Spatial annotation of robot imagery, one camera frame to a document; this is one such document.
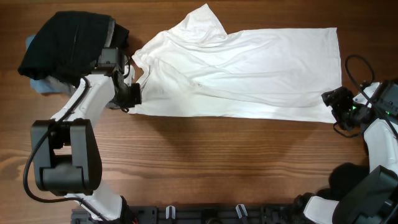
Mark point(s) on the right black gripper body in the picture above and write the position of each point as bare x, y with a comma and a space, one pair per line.
344, 109

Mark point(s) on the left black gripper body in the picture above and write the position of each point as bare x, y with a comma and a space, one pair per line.
129, 98

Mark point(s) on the white t-shirt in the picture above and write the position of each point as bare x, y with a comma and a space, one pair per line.
197, 69

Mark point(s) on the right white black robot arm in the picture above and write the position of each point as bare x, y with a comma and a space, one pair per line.
374, 199

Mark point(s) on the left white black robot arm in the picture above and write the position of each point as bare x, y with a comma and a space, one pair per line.
65, 162

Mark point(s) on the dark object at right edge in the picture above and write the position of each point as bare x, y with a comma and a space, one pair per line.
342, 180

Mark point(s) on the grey folded garment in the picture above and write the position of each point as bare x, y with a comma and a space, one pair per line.
60, 87

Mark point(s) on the black folded garment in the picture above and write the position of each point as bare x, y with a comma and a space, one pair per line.
68, 42

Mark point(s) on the light blue folded cloth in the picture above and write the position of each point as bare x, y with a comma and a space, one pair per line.
40, 86

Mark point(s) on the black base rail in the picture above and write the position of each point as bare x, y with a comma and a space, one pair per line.
226, 215

